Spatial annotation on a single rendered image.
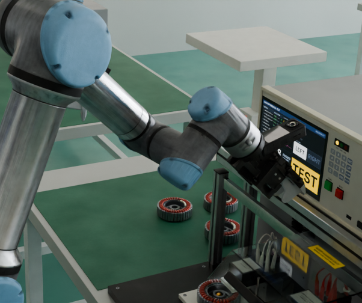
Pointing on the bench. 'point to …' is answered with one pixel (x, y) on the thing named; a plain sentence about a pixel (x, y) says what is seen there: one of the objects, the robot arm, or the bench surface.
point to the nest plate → (189, 296)
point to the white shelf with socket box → (255, 55)
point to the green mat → (132, 225)
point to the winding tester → (339, 130)
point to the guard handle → (241, 288)
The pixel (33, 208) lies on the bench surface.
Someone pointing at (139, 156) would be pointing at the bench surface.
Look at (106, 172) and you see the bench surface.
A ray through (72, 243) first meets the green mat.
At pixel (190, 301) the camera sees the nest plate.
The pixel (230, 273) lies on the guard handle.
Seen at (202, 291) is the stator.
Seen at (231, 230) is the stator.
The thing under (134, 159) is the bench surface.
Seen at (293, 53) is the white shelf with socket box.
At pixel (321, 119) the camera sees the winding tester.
